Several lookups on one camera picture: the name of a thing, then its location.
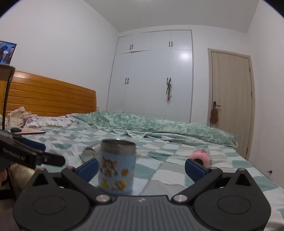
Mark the hanging ornament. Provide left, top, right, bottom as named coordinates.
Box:
left=165, top=78, right=174, bottom=105

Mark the white wardrobe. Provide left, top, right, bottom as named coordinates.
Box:
left=106, top=30, right=194, bottom=124

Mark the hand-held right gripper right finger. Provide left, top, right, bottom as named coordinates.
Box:
left=172, top=159, right=261, bottom=203

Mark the checked bed sheet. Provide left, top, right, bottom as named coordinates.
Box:
left=4, top=123, right=284, bottom=231

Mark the screen on stand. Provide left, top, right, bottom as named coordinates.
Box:
left=0, top=40, right=17, bottom=66

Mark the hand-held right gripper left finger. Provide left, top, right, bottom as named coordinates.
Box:
left=24, top=159, right=113, bottom=203

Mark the dark metal stand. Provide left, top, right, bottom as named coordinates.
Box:
left=0, top=65, right=16, bottom=130

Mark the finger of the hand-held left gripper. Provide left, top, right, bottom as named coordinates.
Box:
left=13, top=135, right=46, bottom=152
left=42, top=150, right=66, bottom=167

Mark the brown hanging plush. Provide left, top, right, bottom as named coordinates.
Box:
left=209, top=108, right=219, bottom=127

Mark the beige crumpled cloth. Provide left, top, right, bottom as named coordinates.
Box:
left=5, top=106, right=39, bottom=127

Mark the pink flat book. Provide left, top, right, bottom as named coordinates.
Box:
left=11, top=129, right=46, bottom=135

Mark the pink cup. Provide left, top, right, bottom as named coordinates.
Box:
left=190, top=148, right=210, bottom=167

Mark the wooden headboard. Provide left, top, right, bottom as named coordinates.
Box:
left=0, top=70, right=97, bottom=117

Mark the purple floral pillow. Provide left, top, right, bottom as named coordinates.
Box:
left=23, top=115, right=78, bottom=128

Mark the green blanket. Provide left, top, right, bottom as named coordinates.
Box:
left=68, top=110, right=238, bottom=150

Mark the blue cup with cartoon stickers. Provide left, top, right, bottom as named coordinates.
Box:
left=98, top=139, right=136, bottom=196

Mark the beige door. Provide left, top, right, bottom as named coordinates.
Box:
left=208, top=47, right=255, bottom=161

